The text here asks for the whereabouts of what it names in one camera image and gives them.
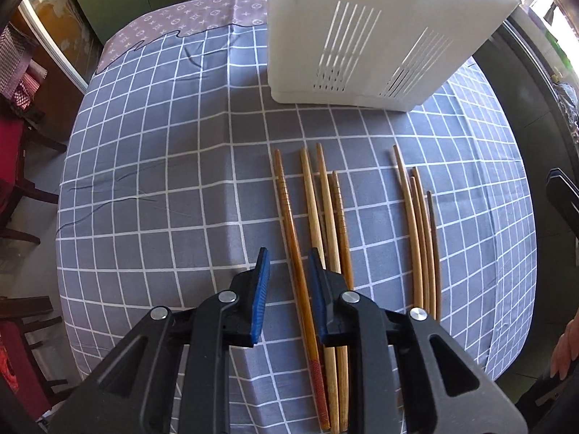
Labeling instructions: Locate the brown chopstick with red end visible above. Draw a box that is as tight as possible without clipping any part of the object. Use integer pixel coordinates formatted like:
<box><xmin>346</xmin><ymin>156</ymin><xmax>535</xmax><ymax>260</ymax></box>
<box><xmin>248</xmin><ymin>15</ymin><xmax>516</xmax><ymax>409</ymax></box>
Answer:
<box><xmin>272</xmin><ymin>148</ymin><xmax>331</xmax><ymax>422</ymax></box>

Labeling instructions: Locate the red checkered cloth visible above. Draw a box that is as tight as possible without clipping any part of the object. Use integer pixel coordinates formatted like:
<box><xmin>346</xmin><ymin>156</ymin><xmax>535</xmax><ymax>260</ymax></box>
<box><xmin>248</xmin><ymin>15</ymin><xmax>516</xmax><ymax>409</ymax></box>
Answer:
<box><xmin>0</xmin><ymin>25</ymin><xmax>48</xmax><ymax>114</ymax></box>

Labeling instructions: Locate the dark thin chopstick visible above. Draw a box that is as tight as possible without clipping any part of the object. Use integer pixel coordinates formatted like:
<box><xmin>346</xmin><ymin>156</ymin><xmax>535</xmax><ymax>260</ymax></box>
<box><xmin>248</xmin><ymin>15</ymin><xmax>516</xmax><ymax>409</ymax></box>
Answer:
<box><xmin>426</xmin><ymin>191</ymin><xmax>442</xmax><ymax>321</ymax></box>

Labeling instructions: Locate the dark wooden chair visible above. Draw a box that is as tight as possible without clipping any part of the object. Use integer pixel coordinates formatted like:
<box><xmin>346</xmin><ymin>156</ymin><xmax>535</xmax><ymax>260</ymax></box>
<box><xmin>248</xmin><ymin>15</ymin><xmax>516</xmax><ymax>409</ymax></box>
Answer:
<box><xmin>0</xmin><ymin>99</ymin><xmax>68</xmax><ymax>245</ymax></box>
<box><xmin>0</xmin><ymin>296</ymin><xmax>68</xmax><ymax>417</ymax></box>

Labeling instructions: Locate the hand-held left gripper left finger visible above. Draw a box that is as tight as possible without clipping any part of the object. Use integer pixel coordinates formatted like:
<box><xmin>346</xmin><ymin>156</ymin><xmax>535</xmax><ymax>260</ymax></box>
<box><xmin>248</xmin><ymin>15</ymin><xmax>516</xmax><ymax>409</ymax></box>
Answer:
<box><xmin>47</xmin><ymin>246</ymin><xmax>272</xmax><ymax>434</ymax></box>

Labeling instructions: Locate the clear plastic bag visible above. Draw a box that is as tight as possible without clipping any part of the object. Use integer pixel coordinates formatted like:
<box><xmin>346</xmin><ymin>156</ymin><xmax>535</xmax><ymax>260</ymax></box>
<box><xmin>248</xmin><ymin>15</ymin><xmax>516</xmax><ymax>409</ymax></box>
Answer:
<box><xmin>549</xmin><ymin>72</ymin><xmax>579</xmax><ymax>145</ymax></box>

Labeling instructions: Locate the grey checked tablecloth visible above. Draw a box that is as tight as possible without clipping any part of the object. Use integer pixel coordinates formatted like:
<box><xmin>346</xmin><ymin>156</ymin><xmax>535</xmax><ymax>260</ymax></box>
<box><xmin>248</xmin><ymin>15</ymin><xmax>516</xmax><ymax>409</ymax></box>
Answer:
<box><xmin>54</xmin><ymin>0</ymin><xmax>539</xmax><ymax>434</ymax></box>

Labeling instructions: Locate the brown carved chopstick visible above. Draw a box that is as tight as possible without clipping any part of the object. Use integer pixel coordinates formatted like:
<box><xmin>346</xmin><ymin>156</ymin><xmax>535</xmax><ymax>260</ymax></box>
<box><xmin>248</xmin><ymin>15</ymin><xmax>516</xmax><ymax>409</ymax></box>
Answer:
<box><xmin>329</xmin><ymin>171</ymin><xmax>354</xmax><ymax>290</ymax></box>

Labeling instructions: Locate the dark kitchen counter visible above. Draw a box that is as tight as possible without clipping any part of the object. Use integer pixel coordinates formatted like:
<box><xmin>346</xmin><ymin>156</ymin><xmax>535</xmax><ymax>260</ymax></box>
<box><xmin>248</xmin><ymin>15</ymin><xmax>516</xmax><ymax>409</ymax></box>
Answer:
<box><xmin>473</xmin><ymin>4</ymin><xmax>579</xmax><ymax>385</ymax></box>

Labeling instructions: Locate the glass sliding door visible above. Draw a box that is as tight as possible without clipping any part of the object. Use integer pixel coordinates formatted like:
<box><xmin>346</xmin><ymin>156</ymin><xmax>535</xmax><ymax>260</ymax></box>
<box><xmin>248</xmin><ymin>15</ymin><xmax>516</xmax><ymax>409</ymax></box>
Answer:
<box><xmin>20</xmin><ymin>0</ymin><xmax>102</xmax><ymax>95</ymax></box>

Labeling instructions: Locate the white slotted utensil holder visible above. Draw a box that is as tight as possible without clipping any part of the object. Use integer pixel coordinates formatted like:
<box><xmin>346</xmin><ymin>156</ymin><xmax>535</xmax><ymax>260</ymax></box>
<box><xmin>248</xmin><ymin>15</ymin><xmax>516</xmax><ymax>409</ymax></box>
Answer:
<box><xmin>267</xmin><ymin>0</ymin><xmax>523</xmax><ymax>113</ymax></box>

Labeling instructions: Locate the purple patterned cloth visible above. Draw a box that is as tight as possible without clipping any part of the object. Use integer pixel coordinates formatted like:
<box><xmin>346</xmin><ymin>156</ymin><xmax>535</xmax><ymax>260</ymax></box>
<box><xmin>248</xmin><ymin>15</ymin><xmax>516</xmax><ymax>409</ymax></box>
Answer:
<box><xmin>97</xmin><ymin>0</ymin><xmax>272</xmax><ymax>73</ymax></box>

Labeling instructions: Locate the dark clothing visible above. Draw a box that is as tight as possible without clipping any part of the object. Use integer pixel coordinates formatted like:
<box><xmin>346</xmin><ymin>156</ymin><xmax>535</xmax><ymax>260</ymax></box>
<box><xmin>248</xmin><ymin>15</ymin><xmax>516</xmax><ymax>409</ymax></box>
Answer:
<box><xmin>516</xmin><ymin>371</ymin><xmax>579</xmax><ymax>434</ymax></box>

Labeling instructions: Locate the thin bamboo chopstick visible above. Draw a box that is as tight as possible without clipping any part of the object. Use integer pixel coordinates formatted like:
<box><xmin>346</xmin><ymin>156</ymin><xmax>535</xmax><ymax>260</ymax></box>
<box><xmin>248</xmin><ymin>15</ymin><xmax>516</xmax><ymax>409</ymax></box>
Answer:
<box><xmin>409</xmin><ymin>177</ymin><xmax>430</xmax><ymax>310</ymax></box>
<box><xmin>411</xmin><ymin>167</ymin><xmax>437</xmax><ymax>319</ymax></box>

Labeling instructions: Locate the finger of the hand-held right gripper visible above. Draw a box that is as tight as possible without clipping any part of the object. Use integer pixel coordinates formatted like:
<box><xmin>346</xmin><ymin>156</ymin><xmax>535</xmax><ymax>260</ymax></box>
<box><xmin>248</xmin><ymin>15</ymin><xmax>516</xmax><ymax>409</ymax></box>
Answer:
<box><xmin>545</xmin><ymin>167</ymin><xmax>579</xmax><ymax>240</ymax></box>

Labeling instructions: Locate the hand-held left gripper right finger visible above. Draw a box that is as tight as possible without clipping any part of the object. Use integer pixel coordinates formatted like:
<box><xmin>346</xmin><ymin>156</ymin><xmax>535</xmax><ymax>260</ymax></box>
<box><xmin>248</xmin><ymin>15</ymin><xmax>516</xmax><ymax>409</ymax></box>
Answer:
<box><xmin>308</xmin><ymin>248</ymin><xmax>528</xmax><ymax>434</ymax></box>

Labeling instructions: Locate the light wooden chopstick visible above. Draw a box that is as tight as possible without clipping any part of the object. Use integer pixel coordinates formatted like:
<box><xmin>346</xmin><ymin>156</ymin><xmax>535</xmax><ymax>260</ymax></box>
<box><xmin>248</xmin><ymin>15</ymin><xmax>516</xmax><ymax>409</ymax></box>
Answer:
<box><xmin>315</xmin><ymin>143</ymin><xmax>349</xmax><ymax>432</ymax></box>
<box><xmin>299</xmin><ymin>147</ymin><xmax>339</xmax><ymax>432</ymax></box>

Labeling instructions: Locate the person's right hand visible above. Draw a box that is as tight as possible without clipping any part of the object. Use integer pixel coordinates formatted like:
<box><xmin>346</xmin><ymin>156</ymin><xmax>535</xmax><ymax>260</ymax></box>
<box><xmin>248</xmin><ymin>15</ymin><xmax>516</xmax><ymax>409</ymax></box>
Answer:
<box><xmin>549</xmin><ymin>319</ymin><xmax>579</xmax><ymax>380</ymax></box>

